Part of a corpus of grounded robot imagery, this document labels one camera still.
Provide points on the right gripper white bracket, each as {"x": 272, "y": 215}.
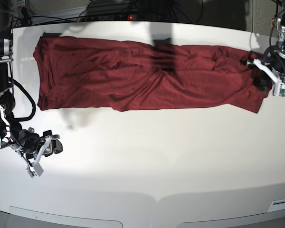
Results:
{"x": 33, "y": 147}

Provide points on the black power strip red light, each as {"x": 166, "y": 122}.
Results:
{"x": 119, "y": 17}

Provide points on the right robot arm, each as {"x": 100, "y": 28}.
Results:
{"x": 11, "y": 131}

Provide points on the dark red long-sleeve shirt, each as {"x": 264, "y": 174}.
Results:
{"x": 128, "y": 75}

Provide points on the white label plate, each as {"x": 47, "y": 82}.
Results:
{"x": 277, "y": 205}

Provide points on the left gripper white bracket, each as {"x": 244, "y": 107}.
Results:
{"x": 266, "y": 75}

